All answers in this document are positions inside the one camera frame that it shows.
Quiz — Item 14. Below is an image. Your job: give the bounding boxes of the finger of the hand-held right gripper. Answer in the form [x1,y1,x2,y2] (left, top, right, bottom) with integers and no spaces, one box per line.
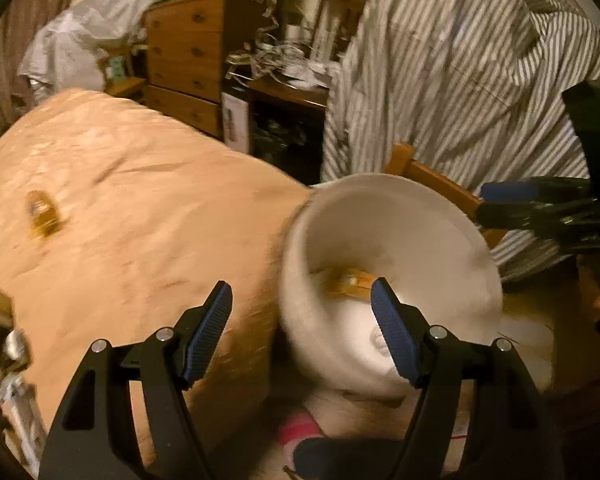
[480,176,598,206]
[475,201,600,255]

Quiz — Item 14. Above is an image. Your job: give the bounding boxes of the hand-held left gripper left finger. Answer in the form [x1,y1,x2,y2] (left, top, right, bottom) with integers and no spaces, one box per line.
[39,281,234,480]

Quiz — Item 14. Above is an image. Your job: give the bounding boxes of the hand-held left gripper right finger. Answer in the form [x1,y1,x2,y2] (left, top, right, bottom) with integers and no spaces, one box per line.
[370,277,563,480]

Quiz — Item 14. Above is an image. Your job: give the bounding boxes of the orange wrapper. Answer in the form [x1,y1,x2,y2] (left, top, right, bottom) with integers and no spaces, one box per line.
[330,269,381,301]

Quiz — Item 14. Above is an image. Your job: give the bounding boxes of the white waste bin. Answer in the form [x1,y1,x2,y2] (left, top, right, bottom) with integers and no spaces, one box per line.
[278,172,503,403]

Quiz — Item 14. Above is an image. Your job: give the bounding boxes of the wooden chair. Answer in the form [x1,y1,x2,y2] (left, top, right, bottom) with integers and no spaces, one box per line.
[385,142,506,248]

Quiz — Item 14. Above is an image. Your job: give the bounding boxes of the pink cloth item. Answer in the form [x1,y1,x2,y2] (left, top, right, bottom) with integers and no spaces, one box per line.
[277,410,326,446]

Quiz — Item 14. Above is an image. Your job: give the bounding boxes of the striped hanging cloth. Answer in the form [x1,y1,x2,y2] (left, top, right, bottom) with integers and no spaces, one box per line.
[321,0,600,281]

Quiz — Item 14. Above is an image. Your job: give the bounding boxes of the dark slipper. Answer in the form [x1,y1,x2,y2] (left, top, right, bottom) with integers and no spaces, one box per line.
[292,435,416,480]

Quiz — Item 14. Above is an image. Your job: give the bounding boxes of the gold shiny wrapper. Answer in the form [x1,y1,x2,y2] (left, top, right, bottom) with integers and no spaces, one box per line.
[26,190,63,238]

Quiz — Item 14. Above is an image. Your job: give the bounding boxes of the white printed box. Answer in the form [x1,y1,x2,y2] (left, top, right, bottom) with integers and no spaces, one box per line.
[221,91,252,153]

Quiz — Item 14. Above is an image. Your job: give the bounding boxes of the dark side table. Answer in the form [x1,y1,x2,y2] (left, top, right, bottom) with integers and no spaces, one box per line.
[247,77,331,186]

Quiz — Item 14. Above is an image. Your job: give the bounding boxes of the white papers pile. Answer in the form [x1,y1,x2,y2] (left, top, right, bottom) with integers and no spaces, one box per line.
[280,55,341,92]

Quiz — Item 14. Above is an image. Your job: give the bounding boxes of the small wooden nightstand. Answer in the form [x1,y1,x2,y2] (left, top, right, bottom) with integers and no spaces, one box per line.
[105,77,147,103]

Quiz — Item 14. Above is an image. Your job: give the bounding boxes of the wooden drawer dresser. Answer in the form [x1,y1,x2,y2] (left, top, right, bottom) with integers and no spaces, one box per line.
[144,0,253,138]

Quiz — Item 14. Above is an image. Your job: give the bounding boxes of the large plastic-covered pile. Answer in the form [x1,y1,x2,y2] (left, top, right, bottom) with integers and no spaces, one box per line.
[17,0,181,103]

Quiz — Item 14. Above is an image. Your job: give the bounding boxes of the brown curtain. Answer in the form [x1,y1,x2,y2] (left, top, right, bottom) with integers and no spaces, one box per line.
[0,0,121,126]

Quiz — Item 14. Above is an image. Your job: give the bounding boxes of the green picture frame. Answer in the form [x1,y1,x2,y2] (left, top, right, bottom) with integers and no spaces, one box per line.
[107,55,131,81]

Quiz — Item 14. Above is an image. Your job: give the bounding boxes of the tangled ribbons and cables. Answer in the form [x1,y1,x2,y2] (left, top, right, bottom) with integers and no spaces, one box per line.
[225,0,306,86]

